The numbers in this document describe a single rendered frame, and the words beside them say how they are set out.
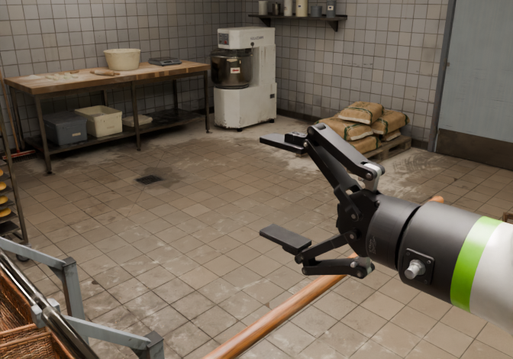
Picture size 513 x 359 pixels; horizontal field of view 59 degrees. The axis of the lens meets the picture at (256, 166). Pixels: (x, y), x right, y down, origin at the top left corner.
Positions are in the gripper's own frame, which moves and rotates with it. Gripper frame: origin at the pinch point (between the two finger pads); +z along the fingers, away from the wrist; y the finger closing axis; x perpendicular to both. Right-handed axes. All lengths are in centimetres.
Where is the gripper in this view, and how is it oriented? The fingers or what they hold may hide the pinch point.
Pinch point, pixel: (272, 187)
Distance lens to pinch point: 61.3
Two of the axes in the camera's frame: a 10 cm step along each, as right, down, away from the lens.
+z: -7.2, -2.5, 6.5
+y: 0.0, 9.4, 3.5
